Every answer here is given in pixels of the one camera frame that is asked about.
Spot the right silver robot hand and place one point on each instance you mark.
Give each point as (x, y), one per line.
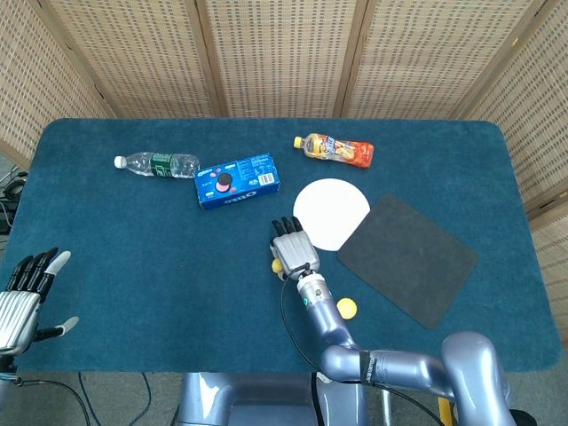
(295, 250)

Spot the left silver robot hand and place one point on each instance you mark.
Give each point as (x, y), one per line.
(26, 297)

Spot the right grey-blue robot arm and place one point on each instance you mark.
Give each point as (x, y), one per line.
(390, 359)

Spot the white round paper disc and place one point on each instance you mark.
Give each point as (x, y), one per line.
(330, 210)

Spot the small yellow ball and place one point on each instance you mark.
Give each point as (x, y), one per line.
(347, 308)

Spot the blue Oreo cookie box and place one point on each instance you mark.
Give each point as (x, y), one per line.
(237, 182)

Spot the orange juice drink bottle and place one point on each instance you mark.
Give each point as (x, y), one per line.
(337, 149)

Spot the black rectangular mouse pad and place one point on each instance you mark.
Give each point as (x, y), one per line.
(406, 259)

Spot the blue carpet table mat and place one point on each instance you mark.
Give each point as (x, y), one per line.
(155, 266)

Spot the grey-blue robot torso base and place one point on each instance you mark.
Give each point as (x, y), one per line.
(266, 399)

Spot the clear green-label water bottle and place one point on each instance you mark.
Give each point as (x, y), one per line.
(155, 164)

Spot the woven wooden folding screen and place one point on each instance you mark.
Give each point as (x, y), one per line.
(284, 57)

